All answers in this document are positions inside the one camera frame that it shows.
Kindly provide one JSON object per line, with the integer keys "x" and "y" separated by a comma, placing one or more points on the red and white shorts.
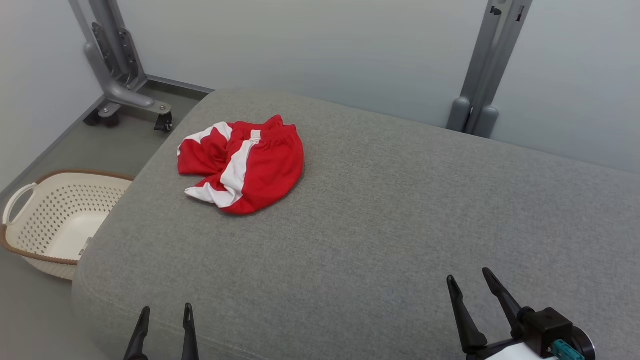
{"x": 270, "y": 170}

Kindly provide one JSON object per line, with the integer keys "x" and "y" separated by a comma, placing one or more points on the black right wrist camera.
{"x": 547, "y": 325}

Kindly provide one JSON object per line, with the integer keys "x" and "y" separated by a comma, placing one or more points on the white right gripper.
{"x": 500, "y": 354}

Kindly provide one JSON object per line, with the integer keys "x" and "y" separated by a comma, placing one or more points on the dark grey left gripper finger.
{"x": 189, "y": 340}
{"x": 139, "y": 340}

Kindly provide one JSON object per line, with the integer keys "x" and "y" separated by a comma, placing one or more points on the cream perforated laundry basket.
{"x": 65, "y": 225}

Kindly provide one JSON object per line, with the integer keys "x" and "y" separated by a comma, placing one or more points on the grey slotted partition post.
{"x": 490, "y": 65}

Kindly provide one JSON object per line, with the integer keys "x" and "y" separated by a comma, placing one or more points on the grey wheeled partition post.
{"x": 117, "y": 60}

